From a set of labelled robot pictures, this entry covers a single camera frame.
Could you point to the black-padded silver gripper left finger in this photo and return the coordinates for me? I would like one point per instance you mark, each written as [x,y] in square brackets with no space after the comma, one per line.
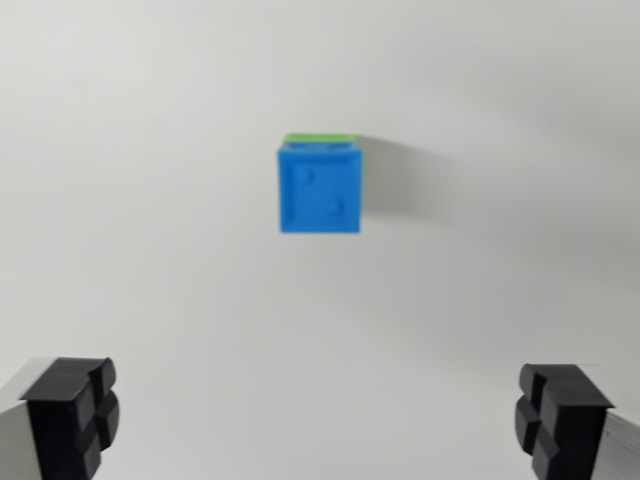
[55,415]

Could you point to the black-padded silver gripper right finger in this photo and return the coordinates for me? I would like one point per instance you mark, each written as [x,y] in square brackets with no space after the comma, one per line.
[570,420]

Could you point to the blue cube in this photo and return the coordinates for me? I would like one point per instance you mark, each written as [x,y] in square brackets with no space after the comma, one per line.
[320,190]

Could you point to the green cube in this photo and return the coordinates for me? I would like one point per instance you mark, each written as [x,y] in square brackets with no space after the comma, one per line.
[320,136]

